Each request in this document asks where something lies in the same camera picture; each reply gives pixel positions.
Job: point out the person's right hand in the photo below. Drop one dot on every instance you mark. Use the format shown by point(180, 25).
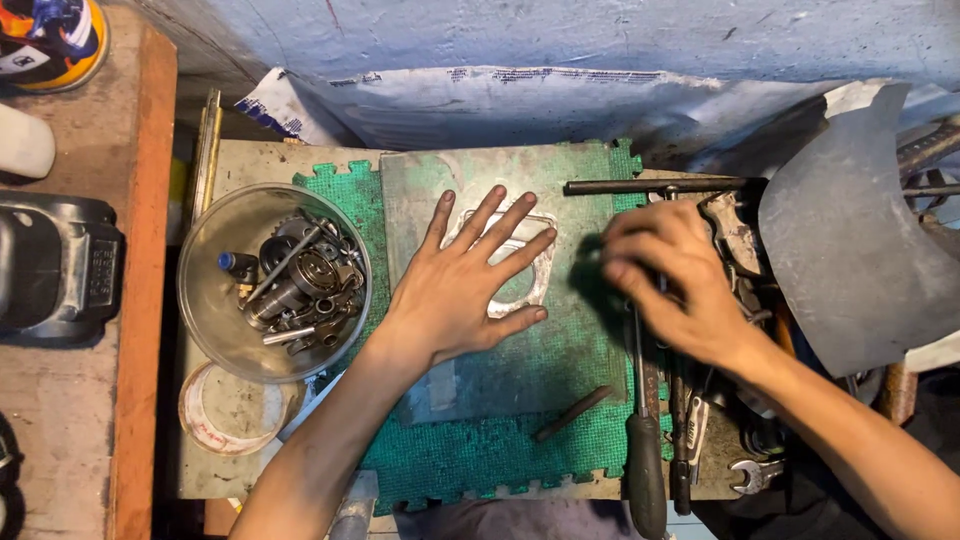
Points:
point(690, 285)

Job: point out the person's left hand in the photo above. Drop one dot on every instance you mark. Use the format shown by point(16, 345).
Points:
point(442, 300)

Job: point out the person's right fingers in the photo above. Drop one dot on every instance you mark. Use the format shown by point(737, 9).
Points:
point(634, 255)

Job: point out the metal gasket plate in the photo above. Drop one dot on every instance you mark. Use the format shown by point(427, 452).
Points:
point(544, 285)

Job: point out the worn glass sanding plate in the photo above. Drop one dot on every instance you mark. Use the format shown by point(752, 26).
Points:
point(585, 337)

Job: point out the dirty metal engine cover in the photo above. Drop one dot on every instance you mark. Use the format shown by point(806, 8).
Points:
point(731, 232)

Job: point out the short dark metal rod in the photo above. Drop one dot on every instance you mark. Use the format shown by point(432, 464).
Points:
point(574, 412)

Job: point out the white printed plastic sack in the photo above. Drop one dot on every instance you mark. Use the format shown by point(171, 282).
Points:
point(525, 105)

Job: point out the curved grey metal sheet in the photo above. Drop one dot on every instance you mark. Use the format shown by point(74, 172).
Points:
point(847, 262)

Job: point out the silver open-end wrench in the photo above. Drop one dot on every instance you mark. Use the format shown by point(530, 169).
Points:
point(754, 476)

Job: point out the green foam puzzle mat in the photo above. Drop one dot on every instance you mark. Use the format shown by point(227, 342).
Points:
point(480, 465)

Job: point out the heap of bearings and gears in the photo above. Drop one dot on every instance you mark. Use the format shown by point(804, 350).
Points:
point(315, 285)

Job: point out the grey metal pipe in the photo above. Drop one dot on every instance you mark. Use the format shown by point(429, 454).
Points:
point(352, 521)

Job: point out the clear plastic bowl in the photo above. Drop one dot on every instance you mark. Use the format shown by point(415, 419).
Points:
point(217, 300)

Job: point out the clear tape roll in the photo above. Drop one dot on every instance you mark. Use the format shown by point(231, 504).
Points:
point(225, 409)

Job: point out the upright metal strips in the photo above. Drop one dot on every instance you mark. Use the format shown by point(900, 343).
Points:
point(206, 157)

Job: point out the wooden side bench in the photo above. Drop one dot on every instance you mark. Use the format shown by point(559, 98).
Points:
point(142, 300)

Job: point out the black plastic machine housing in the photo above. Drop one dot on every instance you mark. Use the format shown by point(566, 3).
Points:
point(52, 270)

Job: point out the white rounded plastic object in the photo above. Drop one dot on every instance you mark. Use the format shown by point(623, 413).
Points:
point(22, 142)

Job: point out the colourful sneaker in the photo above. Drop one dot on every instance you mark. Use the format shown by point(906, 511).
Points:
point(45, 37)

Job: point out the rusty metal frame bars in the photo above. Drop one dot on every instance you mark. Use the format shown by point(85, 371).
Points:
point(930, 161)

